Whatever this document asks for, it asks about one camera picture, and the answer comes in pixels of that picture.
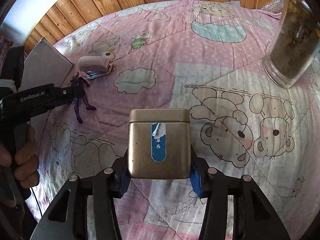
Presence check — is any pink mini stapler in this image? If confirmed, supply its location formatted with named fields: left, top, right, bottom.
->
left=78, top=56, right=114, bottom=80

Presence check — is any pink cartoon quilt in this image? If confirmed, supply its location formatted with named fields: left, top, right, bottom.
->
left=27, top=1, right=319, bottom=239

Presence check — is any purple twisted cord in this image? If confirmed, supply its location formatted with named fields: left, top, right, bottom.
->
left=67, top=71, right=97, bottom=125

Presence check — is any person left hand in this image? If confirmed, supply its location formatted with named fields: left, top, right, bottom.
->
left=0, top=123, right=41, bottom=208

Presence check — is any white cardboard box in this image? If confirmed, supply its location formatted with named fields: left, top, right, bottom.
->
left=19, top=37, right=73, bottom=91

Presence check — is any gold tea tin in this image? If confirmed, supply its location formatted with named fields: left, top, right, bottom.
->
left=127, top=108, right=191, bottom=180

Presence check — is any dark robot toy box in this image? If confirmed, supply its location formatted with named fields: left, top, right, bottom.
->
left=0, top=35, right=13, bottom=69

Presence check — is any glass tea bottle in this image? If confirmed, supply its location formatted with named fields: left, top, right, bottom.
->
left=262, top=0, right=319, bottom=88

